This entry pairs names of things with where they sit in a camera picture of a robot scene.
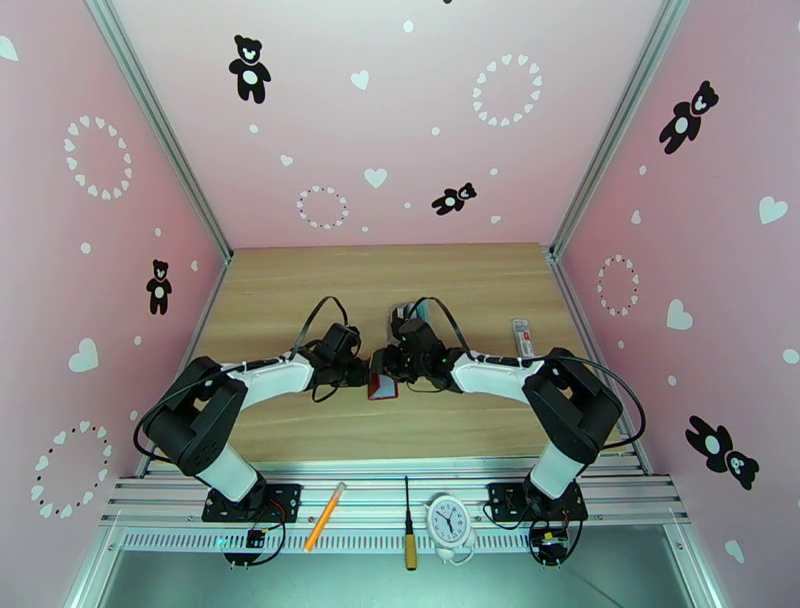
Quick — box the red leather card holder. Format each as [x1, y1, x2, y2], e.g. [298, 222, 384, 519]
[366, 369, 403, 403]

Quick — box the clear acrylic card box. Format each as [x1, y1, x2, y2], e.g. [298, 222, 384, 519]
[387, 298, 440, 346]

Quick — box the clear pack with red label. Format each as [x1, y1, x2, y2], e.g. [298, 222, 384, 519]
[510, 316, 538, 359]

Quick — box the orange pencil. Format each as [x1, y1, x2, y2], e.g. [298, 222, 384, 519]
[303, 481, 348, 553]

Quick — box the white alarm clock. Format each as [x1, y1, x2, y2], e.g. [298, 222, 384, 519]
[425, 491, 478, 566]

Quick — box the grey metal shelf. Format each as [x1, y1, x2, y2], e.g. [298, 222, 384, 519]
[62, 524, 726, 608]

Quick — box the black yellow power connector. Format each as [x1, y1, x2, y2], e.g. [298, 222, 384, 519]
[529, 526, 571, 566]

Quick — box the aluminium front rail bed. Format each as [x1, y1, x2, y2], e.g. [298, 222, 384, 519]
[98, 459, 694, 556]

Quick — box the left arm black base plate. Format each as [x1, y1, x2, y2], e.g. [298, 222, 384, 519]
[201, 481, 303, 524]

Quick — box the aluminium table side rail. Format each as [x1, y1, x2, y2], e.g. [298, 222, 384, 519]
[134, 249, 234, 479]
[546, 246, 654, 479]

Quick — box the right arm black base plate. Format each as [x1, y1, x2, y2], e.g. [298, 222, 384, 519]
[486, 481, 590, 524]

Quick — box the thin black power wire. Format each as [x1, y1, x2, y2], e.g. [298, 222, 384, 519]
[224, 499, 290, 568]
[526, 493, 593, 568]

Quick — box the yellow handled screwdriver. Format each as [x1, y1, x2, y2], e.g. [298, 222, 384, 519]
[402, 475, 419, 572]

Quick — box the aluminium frame post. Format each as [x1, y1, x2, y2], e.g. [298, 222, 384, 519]
[546, 0, 695, 261]
[84, 0, 236, 264]

